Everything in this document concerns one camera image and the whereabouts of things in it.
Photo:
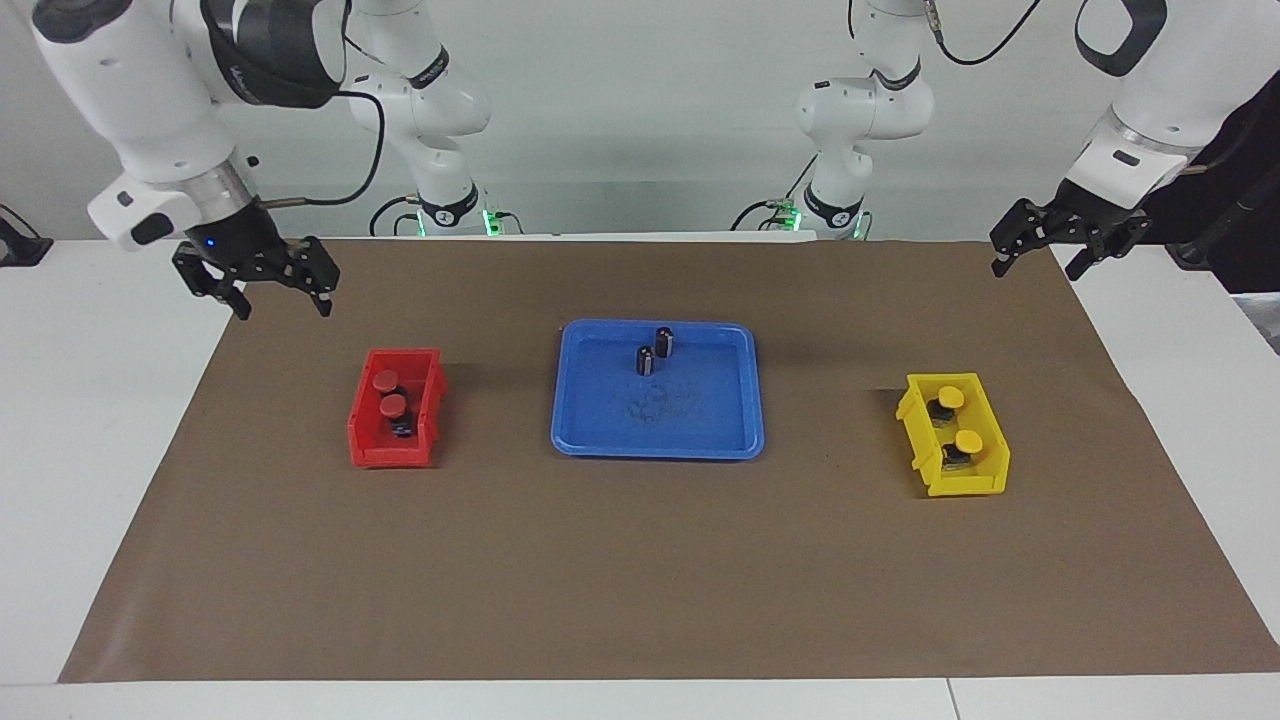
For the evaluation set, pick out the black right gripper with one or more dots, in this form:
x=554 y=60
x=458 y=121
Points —
x=240 y=240

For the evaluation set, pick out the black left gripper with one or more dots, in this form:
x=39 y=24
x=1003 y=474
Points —
x=1095 y=215

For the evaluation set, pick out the red push button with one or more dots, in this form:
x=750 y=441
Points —
x=385 y=380
x=393 y=405

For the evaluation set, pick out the yellow push button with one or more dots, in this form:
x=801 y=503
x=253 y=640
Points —
x=951 y=398
x=968 y=440

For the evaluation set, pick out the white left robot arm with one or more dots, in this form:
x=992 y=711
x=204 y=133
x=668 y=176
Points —
x=1170 y=90

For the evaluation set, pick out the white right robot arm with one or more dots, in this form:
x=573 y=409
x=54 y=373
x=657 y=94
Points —
x=150 y=90

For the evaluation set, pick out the blue plastic tray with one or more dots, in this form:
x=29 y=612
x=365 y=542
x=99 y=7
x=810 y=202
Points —
x=700 y=420

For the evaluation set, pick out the red plastic bin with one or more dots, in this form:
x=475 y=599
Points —
x=390 y=458

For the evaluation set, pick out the green lit base connector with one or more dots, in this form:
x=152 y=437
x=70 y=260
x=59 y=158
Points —
x=787 y=212
x=492 y=220

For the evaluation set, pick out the yellow plastic bin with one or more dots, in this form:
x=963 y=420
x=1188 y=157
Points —
x=965 y=485

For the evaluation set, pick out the small black cylinder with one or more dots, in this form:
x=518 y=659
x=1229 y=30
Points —
x=666 y=341
x=645 y=360

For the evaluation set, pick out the brown table mat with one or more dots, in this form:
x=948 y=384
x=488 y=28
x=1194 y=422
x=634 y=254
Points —
x=640 y=560

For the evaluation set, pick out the black bracket at table edge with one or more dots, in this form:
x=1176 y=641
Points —
x=18 y=243

